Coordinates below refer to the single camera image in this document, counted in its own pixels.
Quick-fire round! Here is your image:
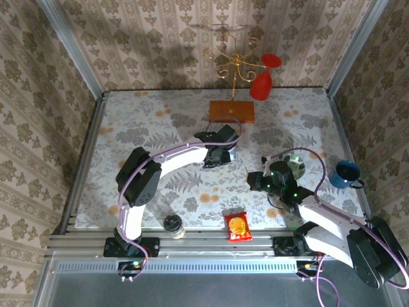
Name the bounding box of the grey metal tray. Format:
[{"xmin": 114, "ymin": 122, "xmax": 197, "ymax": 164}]
[{"xmin": 33, "ymin": 251, "xmax": 403, "ymax": 307}]

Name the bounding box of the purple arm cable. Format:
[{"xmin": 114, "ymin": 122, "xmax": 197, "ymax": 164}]
[
  {"xmin": 117, "ymin": 115, "xmax": 243, "ymax": 283},
  {"xmin": 268, "ymin": 147, "xmax": 409, "ymax": 307}
]

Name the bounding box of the floral table mat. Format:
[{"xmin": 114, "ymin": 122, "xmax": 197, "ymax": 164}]
[{"xmin": 75, "ymin": 88, "xmax": 365, "ymax": 230}]

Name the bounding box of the grey slotted cable duct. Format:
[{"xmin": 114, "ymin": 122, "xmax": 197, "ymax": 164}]
[{"xmin": 50, "ymin": 260, "xmax": 389, "ymax": 275}]

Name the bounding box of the aluminium frame post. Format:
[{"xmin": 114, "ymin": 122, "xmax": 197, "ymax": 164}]
[
  {"xmin": 325, "ymin": 0, "xmax": 389, "ymax": 97},
  {"xmin": 36, "ymin": 0, "xmax": 105, "ymax": 97}
]

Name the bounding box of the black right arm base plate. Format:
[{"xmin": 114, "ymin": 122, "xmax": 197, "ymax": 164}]
[{"xmin": 273, "ymin": 235, "xmax": 333, "ymax": 258}]

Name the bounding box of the gold wire stand wooden base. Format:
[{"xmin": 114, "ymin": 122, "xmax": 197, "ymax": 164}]
[{"xmin": 203, "ymin": 34, "xmax": 268, "ymax": 124}]

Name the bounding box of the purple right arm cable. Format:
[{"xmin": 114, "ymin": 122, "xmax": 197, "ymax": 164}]
[{"xmin": 268, "ymin": 147, "xmax": 409, "ymax": 307}]

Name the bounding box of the glass jar black lid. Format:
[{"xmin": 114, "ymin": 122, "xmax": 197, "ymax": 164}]
[{"xmin": 163, "ymin": 214, "xmax": 185, "ymax": 240}]

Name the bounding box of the red snack packet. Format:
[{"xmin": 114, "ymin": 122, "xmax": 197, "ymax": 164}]
[{"xmin": 223, "ymin": 209, "xmax": 253, "ymax": 242}]

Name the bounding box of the aluminium front rail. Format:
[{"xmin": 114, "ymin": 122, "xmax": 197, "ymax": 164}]
[{"xmin": 44, "ymin": 228, "xmax": 392, "ymax": 256}]

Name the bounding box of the red wine glass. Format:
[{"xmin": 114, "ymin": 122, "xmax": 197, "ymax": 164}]
[{"xmin": 249, "ymin": 53, "xmax": 282, "ymax": 102}]

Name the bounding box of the aluminium side rail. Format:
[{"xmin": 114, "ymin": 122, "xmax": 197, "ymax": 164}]
[
  {"xmin": 325, "ymin": 89, "xmax": 389, "ymax": 234},
  {"xmin": 47, "ymin": 92, "xmax": 108, "ymax": 237}
]

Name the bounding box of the small controller board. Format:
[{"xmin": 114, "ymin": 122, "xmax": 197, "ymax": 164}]
[
  {"xmin": 295, "ymin": 260, "xmax": 323, "ymax": 282},
  {"xmin": 116, "ymin": 260, "xmax": 146, "ymax": 282}
]

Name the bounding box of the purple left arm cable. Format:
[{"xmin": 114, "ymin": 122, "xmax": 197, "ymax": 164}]
[{"xmin": 117, "ymin": 115, "xmax": 243, "ymax": 283}]

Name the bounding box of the blue enamel mug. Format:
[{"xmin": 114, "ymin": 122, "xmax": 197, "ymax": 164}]
[{"xmin": 328, "ymin": 159, "xmax": 365, "ymax": 189}]

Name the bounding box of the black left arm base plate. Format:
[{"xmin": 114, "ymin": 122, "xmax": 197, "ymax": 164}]
[{"xmin": 103, "ymin": 237, "xmax": 160, "ymax": 258}]

